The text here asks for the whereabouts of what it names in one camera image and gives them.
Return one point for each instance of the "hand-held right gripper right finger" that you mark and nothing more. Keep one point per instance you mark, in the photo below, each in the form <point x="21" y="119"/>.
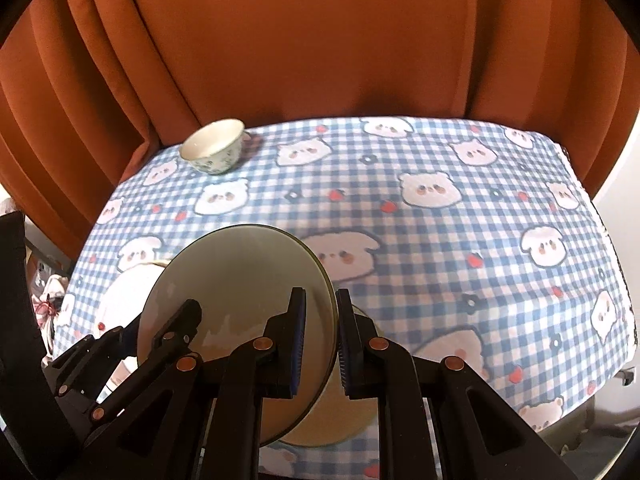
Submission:
<point x="344" y="355"/>

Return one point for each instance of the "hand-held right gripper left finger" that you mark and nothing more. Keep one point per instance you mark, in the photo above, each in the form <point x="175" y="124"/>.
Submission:
<point x="297" y="340"/>

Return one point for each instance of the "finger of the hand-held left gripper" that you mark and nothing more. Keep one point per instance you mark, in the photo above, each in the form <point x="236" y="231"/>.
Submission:
<point x="131" y="334"/>
<point x="182" y="322"/>

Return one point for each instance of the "yellow flower ceramic plate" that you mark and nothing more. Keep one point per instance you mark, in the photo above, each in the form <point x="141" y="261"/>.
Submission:
<point x="130" y="290"/>

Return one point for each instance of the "floral white ceramic bowl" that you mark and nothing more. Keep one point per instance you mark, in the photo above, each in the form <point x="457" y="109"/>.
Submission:
<point x="235" y="280"/>
<point x="340" y="420"/>
<point x="220" y="157"/>

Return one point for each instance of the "white shoe with red lace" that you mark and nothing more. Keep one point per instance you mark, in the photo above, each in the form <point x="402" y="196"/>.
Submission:
<point x="52" y="292"/>

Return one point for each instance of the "blue checked printed tablecloth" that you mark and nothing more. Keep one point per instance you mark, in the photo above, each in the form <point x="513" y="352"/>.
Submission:
<point x="425" y="260"/>

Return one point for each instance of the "orange curtain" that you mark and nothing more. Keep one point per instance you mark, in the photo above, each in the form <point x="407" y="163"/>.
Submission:
<point x="300" y="35"/>

